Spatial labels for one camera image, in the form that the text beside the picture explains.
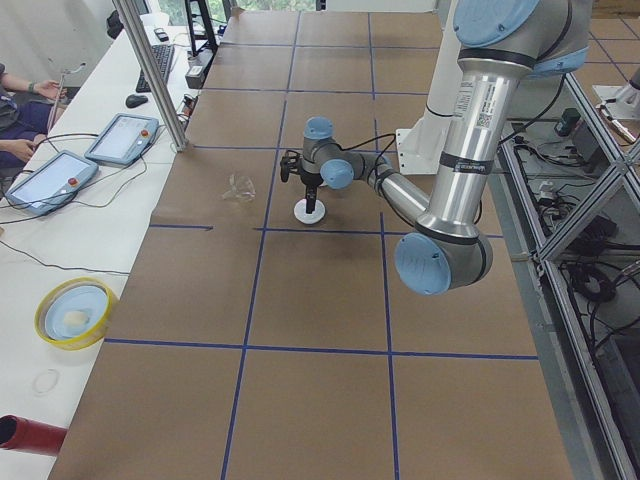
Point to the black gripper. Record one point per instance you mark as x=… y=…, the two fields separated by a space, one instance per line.
x=309 y=178

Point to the clear glass funnel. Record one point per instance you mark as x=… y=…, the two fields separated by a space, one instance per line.
x=241 y=189

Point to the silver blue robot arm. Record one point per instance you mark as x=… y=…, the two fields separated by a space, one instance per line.
x=502 y=42

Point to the far teach pendant tablet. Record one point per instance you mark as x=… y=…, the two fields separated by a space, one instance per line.
x=123 y=140

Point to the teach pendant tablet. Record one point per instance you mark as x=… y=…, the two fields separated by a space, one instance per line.
x=123 y=140
x=53 y=184

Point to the black computer mouse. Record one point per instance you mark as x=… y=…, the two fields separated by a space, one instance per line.
x=135 y=100

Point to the yellow tape roll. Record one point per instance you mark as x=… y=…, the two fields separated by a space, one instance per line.
x=75 y=314

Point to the near teach pendant tablet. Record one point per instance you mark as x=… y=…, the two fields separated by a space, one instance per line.
x=53 y=184

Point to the seated person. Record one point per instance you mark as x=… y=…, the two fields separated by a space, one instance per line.
x=24 y=125

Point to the red cylinder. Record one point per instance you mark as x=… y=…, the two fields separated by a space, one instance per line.
x=30 y=436

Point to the white camera pedestal column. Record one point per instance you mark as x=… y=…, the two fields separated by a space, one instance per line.
x=420 y=147

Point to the aluminium frame post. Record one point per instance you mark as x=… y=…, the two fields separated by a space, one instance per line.
x=142 y=48

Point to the aluminium side rail frame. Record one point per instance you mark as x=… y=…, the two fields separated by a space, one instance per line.
x=569 y=176

